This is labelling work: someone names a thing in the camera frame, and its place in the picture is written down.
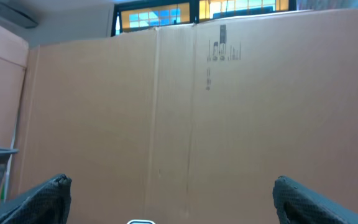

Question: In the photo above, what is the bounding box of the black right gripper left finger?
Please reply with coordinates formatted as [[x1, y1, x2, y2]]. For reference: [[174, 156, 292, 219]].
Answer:
[[0, 174, 72, 224]]

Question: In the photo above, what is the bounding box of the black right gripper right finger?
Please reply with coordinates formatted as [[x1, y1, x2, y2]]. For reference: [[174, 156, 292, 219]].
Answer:
[[272, 176, 358, 224]]

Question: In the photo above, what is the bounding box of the brown cardboard panel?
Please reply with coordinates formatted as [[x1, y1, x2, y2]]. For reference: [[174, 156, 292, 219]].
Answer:
[[0, 9, 358, 223]]

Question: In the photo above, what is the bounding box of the white barcode scanner stand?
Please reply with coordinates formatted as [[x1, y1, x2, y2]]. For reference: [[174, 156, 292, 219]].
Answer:
[[127, 219, 155, 224]]

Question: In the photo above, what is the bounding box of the grey air conditioner unit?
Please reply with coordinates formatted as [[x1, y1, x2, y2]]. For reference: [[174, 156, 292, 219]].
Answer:
[[0, 0, 39, 29]]

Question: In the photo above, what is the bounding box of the black framed window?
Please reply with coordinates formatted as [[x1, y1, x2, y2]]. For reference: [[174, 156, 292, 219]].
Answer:
[[111, 0, 296, 37]]

